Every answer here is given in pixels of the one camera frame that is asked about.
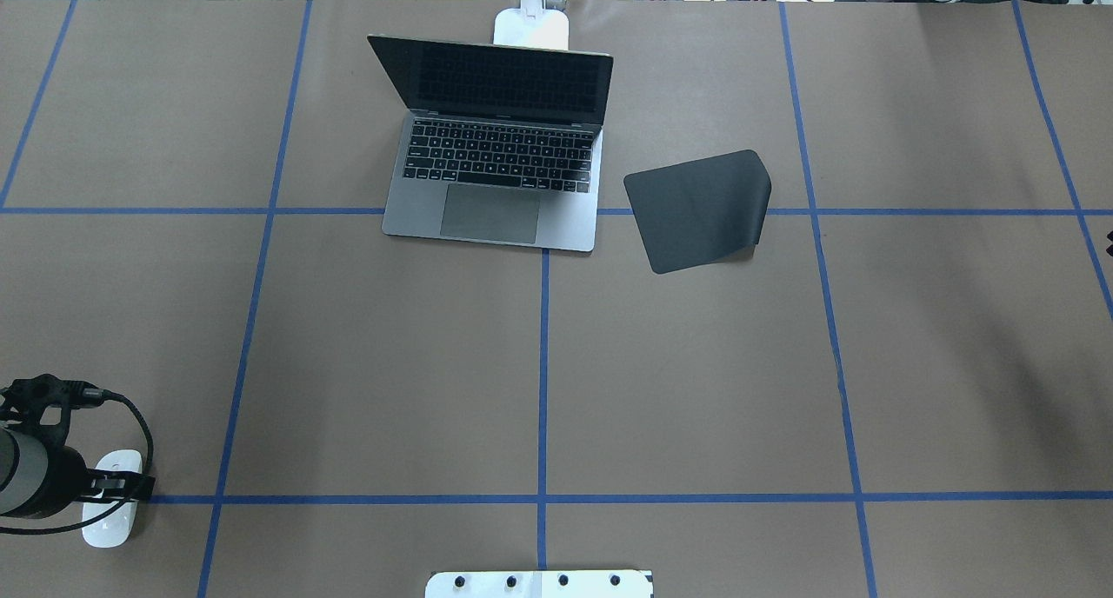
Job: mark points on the white computer mouse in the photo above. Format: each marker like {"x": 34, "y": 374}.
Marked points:
{"x": 114, "y": 530}

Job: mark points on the black mouse pad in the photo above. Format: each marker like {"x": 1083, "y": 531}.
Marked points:
{"x": 699, "y": 212}

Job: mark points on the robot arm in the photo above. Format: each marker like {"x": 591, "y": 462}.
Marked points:
{"x": 41, "y": 480}

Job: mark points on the grey laptop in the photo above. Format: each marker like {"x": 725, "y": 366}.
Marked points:
{"x": 500, "y": 144}

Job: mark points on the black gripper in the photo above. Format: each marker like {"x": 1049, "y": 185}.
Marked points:
{"x": 63, "y": 481}

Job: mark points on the white desk lamp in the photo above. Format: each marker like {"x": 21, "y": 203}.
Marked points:
{"x": 536, "y": 24}

